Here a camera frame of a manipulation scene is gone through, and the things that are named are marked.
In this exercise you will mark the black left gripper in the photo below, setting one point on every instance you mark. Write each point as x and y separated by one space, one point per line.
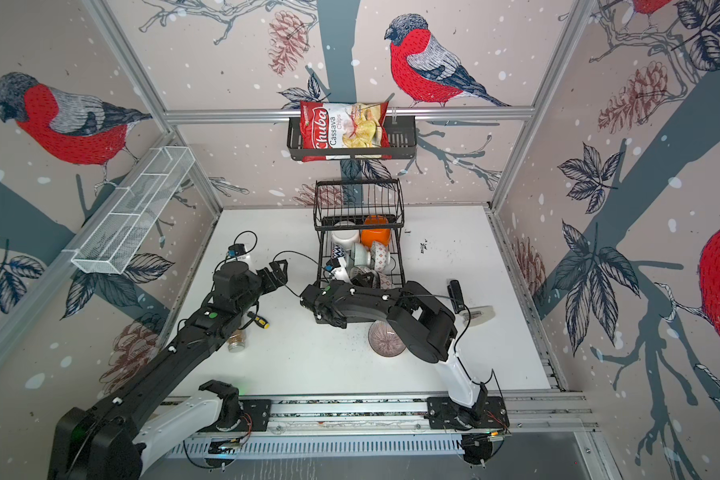
280 276

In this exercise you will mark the teal concentric pattern bowl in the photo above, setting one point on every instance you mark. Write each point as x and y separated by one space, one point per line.
361 255

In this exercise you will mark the purple striped bowl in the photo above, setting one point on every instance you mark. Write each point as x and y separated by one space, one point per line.
384 341

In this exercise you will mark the white ceramic bowl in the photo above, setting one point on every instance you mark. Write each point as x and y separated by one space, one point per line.
345 233

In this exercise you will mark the grey green patterned bowl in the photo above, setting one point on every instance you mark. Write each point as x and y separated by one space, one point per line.
380 256

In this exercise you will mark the orange plastic bowl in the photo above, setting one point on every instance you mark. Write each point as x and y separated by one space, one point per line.
375 229

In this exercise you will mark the white brown dotted bowl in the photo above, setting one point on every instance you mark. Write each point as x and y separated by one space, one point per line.
364 277

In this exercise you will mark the orange white patterned bowl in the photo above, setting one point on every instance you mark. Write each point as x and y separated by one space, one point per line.
337 252

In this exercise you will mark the blue patterned bowl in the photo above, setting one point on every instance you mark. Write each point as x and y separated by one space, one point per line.
384 281

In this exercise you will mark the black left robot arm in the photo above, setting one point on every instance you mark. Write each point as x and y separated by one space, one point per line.
107 441

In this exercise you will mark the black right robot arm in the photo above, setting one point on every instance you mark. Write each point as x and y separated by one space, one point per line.
427 328

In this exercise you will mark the small glass jar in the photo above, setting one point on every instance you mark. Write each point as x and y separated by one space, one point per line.
237 342

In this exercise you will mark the white tape roll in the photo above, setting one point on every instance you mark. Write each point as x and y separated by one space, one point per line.
475 316

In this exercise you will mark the red cassava chips bag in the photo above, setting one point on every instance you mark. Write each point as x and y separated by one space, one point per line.
331 126

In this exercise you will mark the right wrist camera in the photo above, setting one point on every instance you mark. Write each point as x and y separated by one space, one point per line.
337 269

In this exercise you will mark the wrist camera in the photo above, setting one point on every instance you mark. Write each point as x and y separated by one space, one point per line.
337 269
236 250

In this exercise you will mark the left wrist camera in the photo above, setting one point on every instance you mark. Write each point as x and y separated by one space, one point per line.
236 250

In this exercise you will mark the black wire dish rack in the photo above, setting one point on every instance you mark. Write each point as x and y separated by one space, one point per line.
354 200

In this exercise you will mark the white wire mesh basket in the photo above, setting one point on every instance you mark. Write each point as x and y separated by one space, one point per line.
117 237

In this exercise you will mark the black wall shelf basket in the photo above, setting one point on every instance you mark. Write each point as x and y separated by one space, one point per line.
401 135

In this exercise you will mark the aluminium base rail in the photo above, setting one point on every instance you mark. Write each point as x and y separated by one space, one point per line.
336 426

